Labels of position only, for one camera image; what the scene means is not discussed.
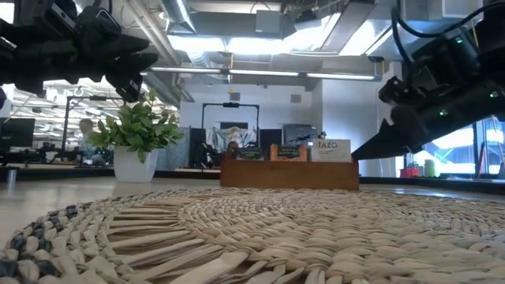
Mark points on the green plant in white pot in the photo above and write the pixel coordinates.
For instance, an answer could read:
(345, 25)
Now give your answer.
(138, 130)

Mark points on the round woven straw placemat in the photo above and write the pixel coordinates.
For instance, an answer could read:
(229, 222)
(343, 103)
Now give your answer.
(276, 236)

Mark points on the large office window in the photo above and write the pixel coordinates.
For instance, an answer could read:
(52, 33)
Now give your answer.
(453, 154)

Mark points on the dark upright panel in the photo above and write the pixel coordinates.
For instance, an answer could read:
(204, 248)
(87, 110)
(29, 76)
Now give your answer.
(197, 146)

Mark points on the long fluorescent light bar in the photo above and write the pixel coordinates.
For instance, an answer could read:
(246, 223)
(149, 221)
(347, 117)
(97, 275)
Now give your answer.
(264, 73)

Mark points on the small black stand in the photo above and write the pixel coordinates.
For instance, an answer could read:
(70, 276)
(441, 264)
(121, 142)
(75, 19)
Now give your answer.
(323, 135)

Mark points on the wooden tea organizer box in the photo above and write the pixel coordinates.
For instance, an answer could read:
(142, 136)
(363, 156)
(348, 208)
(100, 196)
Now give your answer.
(290, 175)

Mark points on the grey square wall vent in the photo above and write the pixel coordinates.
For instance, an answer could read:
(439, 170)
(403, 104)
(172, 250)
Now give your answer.
(296, 98)
(234, 97)

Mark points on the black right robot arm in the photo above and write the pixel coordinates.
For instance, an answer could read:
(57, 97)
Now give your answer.
(473, 39)

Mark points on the distant black station frame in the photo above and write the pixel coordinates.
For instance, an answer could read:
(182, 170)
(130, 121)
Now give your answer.
(98, 98)

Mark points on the light draped cloth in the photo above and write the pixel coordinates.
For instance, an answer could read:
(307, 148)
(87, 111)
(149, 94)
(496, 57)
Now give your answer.
(227, 136)

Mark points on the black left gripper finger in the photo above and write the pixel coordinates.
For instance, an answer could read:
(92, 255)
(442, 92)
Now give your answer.
(138, 63)
(128, 84)

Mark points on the red container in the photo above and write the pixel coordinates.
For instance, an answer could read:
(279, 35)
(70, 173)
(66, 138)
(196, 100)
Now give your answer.
(409, 173)

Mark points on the green cylinder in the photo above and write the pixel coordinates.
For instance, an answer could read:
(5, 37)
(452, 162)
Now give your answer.
(430, 169)

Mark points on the silver ventilation duct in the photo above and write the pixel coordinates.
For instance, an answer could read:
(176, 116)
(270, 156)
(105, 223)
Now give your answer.
(378, 35)

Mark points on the black camera stand frame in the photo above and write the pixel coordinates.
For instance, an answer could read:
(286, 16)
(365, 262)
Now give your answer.
(230, 105)

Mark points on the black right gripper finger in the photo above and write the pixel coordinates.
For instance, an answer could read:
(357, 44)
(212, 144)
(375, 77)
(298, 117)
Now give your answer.
(410, 128)
(378, 146)

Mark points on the person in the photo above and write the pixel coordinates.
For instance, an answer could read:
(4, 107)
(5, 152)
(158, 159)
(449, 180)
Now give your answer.
(87, 138)
(233, 149)

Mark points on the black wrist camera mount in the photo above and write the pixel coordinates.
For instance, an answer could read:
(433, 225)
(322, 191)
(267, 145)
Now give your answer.
(398, 90)
(59, 16)

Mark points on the black monitor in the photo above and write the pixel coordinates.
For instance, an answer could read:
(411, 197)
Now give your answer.
(270, 138)
(300, 132)
(16, 132)

